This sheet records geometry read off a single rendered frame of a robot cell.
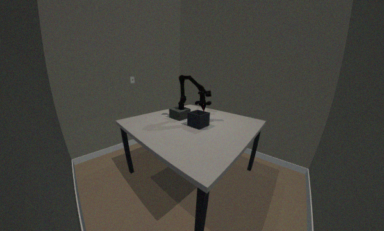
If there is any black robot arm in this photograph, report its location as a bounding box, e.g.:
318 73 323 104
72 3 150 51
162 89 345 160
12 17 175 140
178 75 212 110

